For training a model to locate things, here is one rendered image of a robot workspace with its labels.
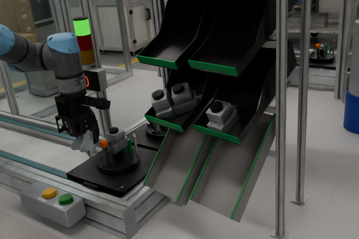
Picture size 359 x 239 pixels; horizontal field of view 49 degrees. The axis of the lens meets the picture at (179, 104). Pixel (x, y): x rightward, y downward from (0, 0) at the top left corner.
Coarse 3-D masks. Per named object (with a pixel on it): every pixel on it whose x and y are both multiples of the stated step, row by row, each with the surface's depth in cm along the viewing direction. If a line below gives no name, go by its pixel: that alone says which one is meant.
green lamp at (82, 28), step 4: (84, 20) 130; (88, 20) 131; (76, 24) 129; (80, 24) 129; (84, 24) 130; (88, 24) 131; (76, 28) 130; (80, 28) 130; (84, 28) 130; (88, 28) 131; (76, 32) 131; (80, 32) 130; (84, 32) 131; (88, 32) 132
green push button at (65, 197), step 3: (63, 195) 114; (66, 195) 114; (69, 195) 114; (60, 198) 113; (63, 198) 112; (66, 198) 112; (69, 198) 112; (72, 198) 113; (60, 201) 112; (63, 201) 111; (66, 201) 111; (69, 201) 112
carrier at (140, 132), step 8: (136, 128) 153; (144, 128) 152; (160, 128) 146; (128, 136) 147; (136, 136) 146; (144, 136) 146; (152, 136) 142; (160, 136) 141; (144, 144) 140; (152, 144) 139; (160, 144) 139
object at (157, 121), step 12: (180, 72) 109; (192, 72) 112; (204, 72) 110; (168, 84) 107; (192, 84) 108; (204, 84) 106; (216, 84) 102; (204, 96) 99; (156, 120) 100; (180, 120) 99; (192, 120) 97
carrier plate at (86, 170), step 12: (96, 156) 134; (144, 156) 131; (84, 168) 128; (96, 168) 127; (144, 168) 124; (84, 180) 122; (96, 180) 120; (108, 180) 120; (120, 180) 119; (132, 180) 118; (108, 192) 117; (120, 192) 114
